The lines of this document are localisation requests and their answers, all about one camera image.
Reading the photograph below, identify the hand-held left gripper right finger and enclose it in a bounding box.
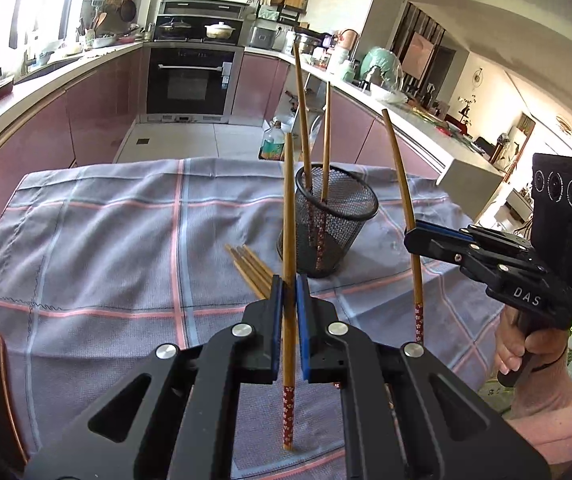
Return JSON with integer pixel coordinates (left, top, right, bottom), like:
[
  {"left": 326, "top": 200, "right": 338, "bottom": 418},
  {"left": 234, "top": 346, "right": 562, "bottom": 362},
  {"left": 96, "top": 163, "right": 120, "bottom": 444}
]
[{"left": 295, "top": 274, "right": 552, "bottom": 480}]

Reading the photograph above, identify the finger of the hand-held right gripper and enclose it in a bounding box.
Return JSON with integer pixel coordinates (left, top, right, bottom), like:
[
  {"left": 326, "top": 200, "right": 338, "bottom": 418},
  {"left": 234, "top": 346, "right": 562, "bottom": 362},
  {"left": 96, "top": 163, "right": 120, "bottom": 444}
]
[
  {"left": 414, "top": 219, "right": 534, "bottom": 253},
  {"left": 404, "top": 227, "right": 549, "bottom": 301}
]

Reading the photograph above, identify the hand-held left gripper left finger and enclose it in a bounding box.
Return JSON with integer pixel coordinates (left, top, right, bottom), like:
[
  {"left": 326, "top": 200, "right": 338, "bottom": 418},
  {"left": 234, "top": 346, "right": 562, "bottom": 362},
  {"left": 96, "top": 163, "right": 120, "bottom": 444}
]
[{"left": 24, "top": 275, "right": 287, "bottom": 480}]

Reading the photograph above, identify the pile of wooden chopsticks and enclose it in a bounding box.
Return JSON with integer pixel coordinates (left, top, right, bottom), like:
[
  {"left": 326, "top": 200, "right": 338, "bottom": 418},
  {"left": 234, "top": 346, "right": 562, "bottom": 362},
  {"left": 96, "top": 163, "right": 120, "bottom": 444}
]
[{"left": 224, "top": 243, "right": 274, "bottom": 301}]

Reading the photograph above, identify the wooden chopstick red patterned end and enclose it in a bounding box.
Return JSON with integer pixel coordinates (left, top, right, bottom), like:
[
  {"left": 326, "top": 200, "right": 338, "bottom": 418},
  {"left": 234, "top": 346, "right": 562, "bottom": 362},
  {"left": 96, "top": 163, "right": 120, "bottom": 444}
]
[
  {"left": 382, "top": 108, "right": 425, "bottom": 345},
  {"left": 293, "top": 42, "right": 319, "bottom": 248},
  {"left": 282, "top": 131, "right": 297, "bottom": 452}
]

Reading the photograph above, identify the black mesh utensil holder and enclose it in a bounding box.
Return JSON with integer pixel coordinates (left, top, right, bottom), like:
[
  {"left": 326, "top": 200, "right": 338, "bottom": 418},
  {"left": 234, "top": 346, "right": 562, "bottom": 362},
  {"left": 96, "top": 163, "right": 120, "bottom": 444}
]
[{"left": 277, "top": 162, "right": 379, "bottom": 279}]

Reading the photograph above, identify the person's right forearm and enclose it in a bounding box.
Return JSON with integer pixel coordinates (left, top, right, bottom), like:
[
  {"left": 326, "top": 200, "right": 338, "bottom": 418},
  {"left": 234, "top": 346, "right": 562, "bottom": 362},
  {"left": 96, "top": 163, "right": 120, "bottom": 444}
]
[{"left": 508, "top": 360, "right": 572, "bottom": 421}]

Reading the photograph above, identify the person's right hand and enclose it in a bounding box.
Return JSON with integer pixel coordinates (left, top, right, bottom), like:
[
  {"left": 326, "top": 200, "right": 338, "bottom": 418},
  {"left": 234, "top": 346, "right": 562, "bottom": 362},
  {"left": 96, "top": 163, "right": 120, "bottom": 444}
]
[{"left": 494, "top": 310, "right": 572, "bottom": 401}]

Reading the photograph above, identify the pink kitchen counter unit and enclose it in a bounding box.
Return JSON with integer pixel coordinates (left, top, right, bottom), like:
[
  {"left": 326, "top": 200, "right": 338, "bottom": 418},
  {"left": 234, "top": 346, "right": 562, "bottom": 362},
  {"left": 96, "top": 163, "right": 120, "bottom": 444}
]
[{"left": 231, "top": 47, "right": 467, "bottom": 183}]

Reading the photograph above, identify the white bowl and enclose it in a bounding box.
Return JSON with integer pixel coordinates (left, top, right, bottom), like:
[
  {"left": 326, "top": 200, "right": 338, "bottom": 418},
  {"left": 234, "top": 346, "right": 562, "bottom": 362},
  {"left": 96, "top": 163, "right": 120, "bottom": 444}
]
[{"left": 370, "top": 82, "right": 407, "bottom": 104}]

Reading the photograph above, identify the plastic water bottle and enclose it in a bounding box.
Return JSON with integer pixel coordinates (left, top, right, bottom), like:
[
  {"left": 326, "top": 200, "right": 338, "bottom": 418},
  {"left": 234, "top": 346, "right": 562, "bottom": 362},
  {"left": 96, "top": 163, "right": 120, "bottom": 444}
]
[{"left": 260, "top": 121, "right": 287, "bottom": 162}]

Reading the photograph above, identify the grey checked tablecloth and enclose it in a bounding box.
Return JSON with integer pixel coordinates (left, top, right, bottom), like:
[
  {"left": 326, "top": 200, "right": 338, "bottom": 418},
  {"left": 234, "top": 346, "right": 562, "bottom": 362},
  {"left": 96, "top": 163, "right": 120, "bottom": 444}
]
[{"left": 0, "top": 157, "right": 509, "bottom": 480}]

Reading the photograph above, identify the pink kettle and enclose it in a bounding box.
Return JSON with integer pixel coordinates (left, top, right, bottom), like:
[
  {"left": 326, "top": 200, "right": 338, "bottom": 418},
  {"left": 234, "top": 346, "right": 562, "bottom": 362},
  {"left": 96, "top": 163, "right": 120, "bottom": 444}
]
[{"left": 338, "top": 29, "right": 363, "bottom": 52}]

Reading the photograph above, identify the stainless steel pot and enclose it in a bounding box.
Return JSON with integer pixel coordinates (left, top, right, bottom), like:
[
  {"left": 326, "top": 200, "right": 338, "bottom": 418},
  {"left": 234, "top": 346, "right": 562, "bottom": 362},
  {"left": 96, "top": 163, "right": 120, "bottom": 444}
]
[{"left": 293, "top": 32, "right": 323, "bottom": 57}]

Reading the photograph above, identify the black built-in oven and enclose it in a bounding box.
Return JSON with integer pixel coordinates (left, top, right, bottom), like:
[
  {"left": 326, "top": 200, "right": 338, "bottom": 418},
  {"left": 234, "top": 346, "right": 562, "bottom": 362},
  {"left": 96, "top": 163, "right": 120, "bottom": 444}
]
[{"left": 146, "top": 45, "right": 239, "bottom": 122}]

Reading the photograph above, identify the grey rice cooker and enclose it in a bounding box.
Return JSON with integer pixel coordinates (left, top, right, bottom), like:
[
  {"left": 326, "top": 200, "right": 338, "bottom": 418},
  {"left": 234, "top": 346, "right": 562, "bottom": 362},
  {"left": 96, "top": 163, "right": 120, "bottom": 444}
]
[{"left": 248, "top": 20, "right": 279, "bottom": 51}]

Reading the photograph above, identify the white casserole pot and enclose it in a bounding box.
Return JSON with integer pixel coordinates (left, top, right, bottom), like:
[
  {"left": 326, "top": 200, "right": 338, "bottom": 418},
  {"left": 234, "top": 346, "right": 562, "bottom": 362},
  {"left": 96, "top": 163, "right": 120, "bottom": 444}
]
[{"left": 205, "top": 21, "right": 237, "bottom": 40}]

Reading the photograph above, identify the pink kitchen cabinet run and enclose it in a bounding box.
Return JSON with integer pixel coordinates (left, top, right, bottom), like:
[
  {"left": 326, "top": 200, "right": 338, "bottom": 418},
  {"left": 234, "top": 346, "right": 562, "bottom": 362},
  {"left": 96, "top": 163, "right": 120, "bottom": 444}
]
[{"left": 0, "top": 42, "right": 145, "bottom": 266}]

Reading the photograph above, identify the black cooking pot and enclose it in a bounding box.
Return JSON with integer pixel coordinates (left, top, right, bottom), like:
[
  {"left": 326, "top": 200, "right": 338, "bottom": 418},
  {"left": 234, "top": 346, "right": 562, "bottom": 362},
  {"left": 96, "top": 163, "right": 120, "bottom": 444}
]
[{"left": 158, "top": 17, "right": 199, "bottom": 39}]

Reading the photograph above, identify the black wall shelf rack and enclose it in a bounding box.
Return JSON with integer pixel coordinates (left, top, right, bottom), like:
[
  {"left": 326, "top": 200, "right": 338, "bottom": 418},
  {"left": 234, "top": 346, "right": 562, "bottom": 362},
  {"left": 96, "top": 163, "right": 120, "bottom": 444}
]
[{"left": 253, "top": 0, "right": 311, "bottom": 24}]

